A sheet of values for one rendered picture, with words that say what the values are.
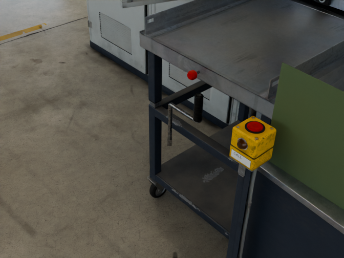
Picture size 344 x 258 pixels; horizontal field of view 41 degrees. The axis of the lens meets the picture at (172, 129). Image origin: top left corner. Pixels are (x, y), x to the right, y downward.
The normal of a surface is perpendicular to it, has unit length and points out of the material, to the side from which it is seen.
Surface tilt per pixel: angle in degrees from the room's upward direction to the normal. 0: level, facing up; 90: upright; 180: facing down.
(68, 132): 0
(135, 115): 0
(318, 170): 90
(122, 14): 90
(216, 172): 0
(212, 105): 90
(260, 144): 90
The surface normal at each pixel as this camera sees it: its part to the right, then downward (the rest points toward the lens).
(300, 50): 0.02, -0.79
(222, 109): -0.74, 0.40
